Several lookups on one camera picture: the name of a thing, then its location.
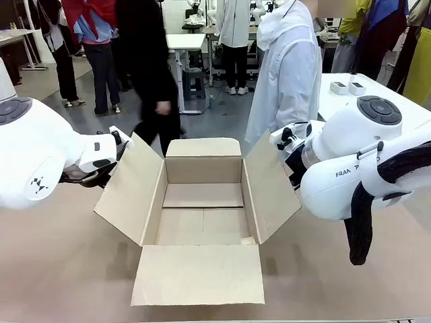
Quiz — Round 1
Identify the white background desk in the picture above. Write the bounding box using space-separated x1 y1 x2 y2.
166 32 207 116

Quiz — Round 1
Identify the grey plastic stool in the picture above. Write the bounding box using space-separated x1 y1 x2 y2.
181 67 207 101

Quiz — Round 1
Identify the white side table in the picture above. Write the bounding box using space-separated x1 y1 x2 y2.
0 28 48 72

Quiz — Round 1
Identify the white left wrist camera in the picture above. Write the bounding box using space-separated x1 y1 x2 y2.
108 124 135 151

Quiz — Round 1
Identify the bystander in yellow top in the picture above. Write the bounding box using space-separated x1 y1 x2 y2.
331 0 372 74

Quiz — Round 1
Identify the bystander in dark vest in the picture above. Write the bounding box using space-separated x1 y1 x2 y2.
28 0 88 108

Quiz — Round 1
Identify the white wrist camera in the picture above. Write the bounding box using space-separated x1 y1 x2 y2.
108 124 135 151
269 121 314 153

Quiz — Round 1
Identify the large white table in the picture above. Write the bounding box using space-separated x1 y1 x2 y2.
317 72 431 142

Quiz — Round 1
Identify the bystander with red cloth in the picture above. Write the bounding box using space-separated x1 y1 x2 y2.
62 0 123 116

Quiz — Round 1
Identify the brown cardboard box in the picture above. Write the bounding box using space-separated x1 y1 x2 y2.
93 131 302 307

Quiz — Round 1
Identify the bystander in black clothes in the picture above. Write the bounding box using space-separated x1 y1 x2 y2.
116 0 187 157

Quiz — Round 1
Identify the bystander in white coat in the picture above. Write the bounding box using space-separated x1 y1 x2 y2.
214 0 253 96

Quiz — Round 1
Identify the bystander in dark blue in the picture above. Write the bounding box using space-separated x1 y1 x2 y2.
353 0 410 81

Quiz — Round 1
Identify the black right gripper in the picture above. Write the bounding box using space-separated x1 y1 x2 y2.
284 147 306 191

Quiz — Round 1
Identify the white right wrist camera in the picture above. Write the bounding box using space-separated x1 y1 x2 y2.
269 121 314 153

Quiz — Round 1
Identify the person in white lab coat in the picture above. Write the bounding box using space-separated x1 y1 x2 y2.
244 0 323 144

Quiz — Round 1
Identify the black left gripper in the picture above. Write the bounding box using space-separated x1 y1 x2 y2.
90 141 131 189

